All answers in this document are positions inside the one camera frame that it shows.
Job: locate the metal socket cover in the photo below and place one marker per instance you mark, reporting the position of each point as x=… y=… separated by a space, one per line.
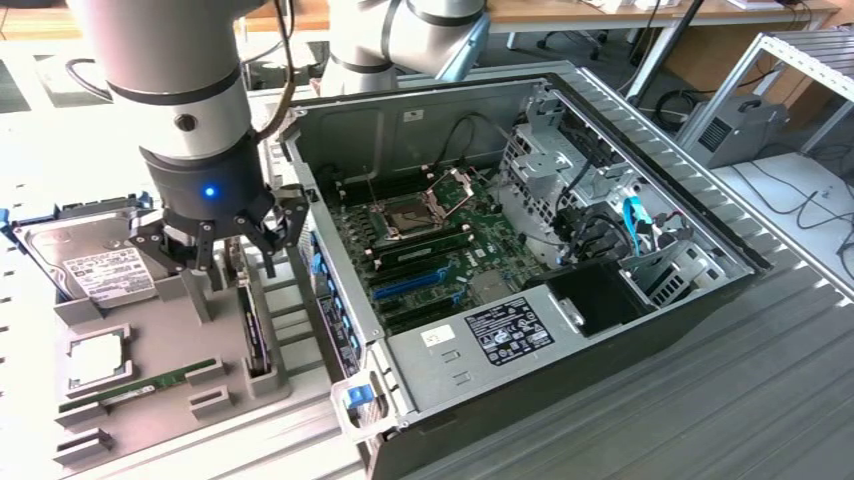
x=460 y=187

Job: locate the green motherboard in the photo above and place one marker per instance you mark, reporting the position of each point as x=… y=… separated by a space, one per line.
x=487 y=235

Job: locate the black open PC case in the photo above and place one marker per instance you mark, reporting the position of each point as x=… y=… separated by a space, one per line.
x=347 y=125

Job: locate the grey computer tower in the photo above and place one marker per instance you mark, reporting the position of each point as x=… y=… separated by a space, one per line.
x=741 y=130

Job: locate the silver hard disk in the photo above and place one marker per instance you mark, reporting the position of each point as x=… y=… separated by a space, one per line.
x=87 y=270

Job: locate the wooden desk white legs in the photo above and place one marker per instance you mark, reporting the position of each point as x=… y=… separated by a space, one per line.
x=734 y=14

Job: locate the black labelled RAM stick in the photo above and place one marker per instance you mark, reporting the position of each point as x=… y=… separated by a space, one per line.
x=420 y=252

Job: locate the silver perforated disk bay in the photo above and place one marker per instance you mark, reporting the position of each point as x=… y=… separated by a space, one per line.
x=661 y=280

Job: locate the green RAM stick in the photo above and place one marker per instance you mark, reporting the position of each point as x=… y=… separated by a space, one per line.
x=133 y=387

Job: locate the silver CPU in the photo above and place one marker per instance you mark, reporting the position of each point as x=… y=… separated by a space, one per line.
x=96 y=360

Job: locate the black office chair base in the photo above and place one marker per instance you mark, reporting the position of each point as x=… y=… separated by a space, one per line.
x=595 y=50

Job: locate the black expansion slot blue latch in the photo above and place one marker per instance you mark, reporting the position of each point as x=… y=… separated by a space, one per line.
x=420 y=307

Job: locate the hard disk drive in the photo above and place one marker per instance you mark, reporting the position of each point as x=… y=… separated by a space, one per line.
x=4 y=222

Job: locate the socket locking lever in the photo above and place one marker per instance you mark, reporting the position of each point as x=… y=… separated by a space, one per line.
x=374 y=185

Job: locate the silver metal drive cage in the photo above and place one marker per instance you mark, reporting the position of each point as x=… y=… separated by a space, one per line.
x=527 y=215

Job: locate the blue case latch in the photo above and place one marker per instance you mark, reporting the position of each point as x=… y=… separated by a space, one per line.
x=355 y=396

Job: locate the blue slot retainer clip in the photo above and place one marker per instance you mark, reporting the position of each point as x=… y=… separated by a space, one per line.
x=316 y=265
x=343 y=320
x=331 y=295
x=356 y=347

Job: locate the grey power supply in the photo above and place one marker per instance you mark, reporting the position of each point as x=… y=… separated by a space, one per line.
x=507 y=325

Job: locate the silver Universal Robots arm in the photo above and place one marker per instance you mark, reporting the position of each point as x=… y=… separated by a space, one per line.
x=167 y=60

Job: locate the black pole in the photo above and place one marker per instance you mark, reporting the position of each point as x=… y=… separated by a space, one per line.
x=690 y=10

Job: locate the aluminium frame rack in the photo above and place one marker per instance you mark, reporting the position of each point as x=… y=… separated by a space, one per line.
x=814 y=55

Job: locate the white box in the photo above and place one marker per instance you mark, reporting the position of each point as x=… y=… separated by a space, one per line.
x=627 y=4

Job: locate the graphics card with metal bracket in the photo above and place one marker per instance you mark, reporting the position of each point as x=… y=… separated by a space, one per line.
x=256 y=330

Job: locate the black RAM slot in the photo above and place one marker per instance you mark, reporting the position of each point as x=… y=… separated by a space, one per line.
x=355 y=193
x=428 y=239
x=354 y=188
x=352 y=183
x=356 y=198
x=427 y=234

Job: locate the CPU socket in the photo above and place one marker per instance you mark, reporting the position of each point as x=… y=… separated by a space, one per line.
x=407 y=220

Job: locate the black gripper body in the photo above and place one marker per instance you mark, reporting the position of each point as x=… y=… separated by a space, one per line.
x=207 y=190

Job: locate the grey parts rack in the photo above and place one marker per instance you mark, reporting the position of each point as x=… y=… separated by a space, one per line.
x=173 y=350

